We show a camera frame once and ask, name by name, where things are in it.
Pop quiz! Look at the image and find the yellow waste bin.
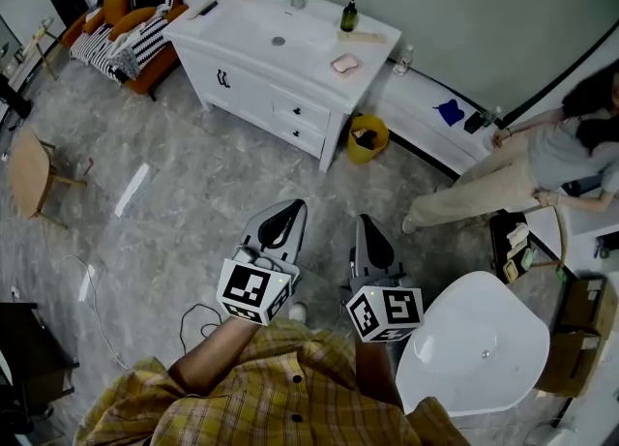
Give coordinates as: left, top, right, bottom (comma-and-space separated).
346, 113, 391, 166

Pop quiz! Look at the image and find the clear plastic water bottle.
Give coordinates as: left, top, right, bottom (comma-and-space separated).
392, 44, 417, 77

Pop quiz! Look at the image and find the small glass side table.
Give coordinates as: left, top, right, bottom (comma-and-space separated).
21, 16, 65, 81

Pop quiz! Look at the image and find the black floor cable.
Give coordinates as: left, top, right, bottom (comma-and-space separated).
179, 303, 224, 357

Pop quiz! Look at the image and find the black stool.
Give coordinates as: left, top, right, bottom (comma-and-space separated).
488, 211, 539, 286

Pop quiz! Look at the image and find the person's left forearm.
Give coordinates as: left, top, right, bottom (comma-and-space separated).
167, 315, 263, 398

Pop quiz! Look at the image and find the dark green pump bottle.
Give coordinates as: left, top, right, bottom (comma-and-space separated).
339, 0, 361, 33

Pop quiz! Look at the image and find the pink soap dish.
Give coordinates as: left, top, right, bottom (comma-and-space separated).
330, 52, 363, 79

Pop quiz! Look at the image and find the white floor cable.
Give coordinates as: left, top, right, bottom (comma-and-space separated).
42, 221, 133, 371

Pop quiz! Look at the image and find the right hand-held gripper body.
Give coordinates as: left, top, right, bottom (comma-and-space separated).
344, 213, 426, 343

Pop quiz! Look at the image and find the orange sofa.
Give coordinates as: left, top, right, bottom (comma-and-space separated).
61, 0, 191, 97

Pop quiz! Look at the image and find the yellow plaid shirt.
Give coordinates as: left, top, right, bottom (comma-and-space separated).
74, 316, 471, 446

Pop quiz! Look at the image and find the blue cloth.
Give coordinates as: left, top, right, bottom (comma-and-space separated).
431, 99, 467, 128

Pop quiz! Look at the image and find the cardboard box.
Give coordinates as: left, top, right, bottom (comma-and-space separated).
533, 276, 619, 399

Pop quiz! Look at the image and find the white vanity cabinet with sink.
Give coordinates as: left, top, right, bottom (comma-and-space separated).
162, 0, 403, 175

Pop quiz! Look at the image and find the round wooden table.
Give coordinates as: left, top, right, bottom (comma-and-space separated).
6, 127, 89, 231

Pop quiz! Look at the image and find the black pouch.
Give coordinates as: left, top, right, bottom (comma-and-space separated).
463, 110, 486, 135

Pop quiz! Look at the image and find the person's right forearm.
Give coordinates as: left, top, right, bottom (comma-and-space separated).
354, 337, 405, 412

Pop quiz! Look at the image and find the black stand base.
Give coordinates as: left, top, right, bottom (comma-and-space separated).
0, 71, 35, 120

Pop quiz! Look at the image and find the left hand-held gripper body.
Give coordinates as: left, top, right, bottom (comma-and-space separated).
215, 198, 309, 327

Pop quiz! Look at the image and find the beige wooden tray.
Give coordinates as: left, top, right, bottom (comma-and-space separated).
336, 28, 389, 45

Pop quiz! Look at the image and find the black white striped blanket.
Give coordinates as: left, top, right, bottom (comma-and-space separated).
69, 0, 183, 85

